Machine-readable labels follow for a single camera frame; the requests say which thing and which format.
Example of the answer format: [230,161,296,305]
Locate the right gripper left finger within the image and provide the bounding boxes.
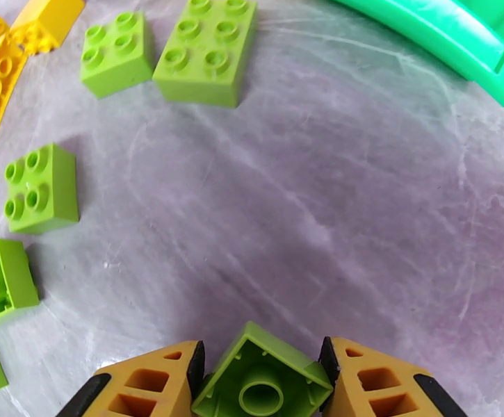
[56,339,207,417]

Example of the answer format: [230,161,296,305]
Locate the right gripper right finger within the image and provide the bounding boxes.
[318,336,469,417]

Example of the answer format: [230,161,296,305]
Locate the green plastic container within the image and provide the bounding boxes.
[320,0,504,108]

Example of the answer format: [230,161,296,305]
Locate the lime green six-stud lego brick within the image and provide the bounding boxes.
[152,0,259,109]

